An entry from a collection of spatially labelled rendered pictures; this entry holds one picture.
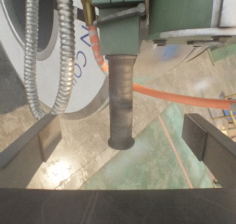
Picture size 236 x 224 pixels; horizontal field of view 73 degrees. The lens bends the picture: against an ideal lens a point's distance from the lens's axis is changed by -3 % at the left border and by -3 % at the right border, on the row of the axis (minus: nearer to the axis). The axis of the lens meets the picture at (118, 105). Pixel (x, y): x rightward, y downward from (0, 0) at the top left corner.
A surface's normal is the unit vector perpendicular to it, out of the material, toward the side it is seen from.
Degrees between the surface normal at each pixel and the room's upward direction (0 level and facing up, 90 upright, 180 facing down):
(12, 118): 0
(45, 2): 27
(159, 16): 109
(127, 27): 58
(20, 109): 0
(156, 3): 115
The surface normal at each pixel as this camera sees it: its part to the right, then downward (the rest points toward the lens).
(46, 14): 0.70, -0.02
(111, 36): -0.18, 0.29
